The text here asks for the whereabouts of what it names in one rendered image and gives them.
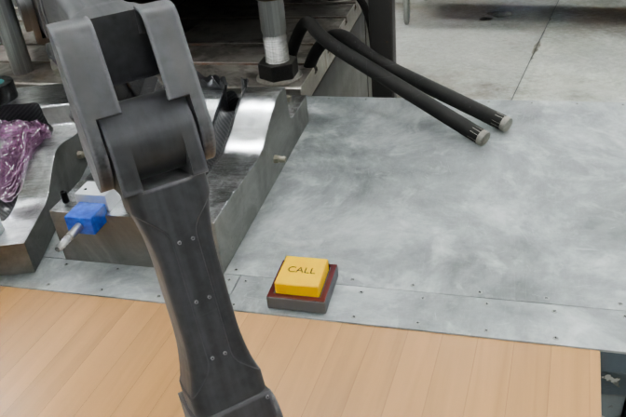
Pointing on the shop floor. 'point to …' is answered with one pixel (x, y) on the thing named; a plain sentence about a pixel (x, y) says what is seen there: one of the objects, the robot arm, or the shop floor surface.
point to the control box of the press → (377, 2)
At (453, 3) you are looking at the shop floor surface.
